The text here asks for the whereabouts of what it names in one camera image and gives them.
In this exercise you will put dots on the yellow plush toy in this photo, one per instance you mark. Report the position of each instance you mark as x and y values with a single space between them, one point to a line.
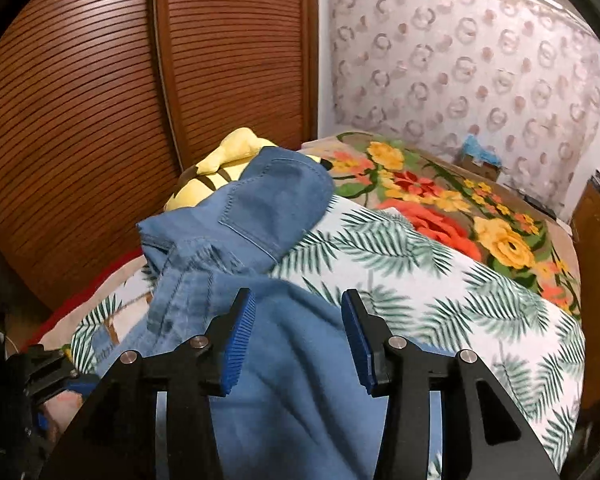
230 152

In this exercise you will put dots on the long wooden cabinet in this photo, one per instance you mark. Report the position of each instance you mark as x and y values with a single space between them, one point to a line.
597 260

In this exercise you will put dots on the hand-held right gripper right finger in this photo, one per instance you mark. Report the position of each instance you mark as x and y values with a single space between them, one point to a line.
357 345

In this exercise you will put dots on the wooden louvered wardrobe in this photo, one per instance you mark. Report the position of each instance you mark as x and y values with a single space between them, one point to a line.
80 135

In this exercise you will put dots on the palm leaf printed sheet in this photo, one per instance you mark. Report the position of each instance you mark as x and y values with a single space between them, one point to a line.
430 270

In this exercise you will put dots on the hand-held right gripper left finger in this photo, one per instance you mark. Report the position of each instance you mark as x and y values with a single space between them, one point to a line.
237 350

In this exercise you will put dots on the circle patterned sheer curtain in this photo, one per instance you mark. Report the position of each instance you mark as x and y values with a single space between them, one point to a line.
455 60

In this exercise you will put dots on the floral blanket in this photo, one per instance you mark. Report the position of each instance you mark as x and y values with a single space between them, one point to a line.
505 240

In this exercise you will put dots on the blue denim pants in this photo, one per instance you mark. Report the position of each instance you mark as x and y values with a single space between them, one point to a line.
280 360

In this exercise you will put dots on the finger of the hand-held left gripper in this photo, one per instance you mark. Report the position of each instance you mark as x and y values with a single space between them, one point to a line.
82 386

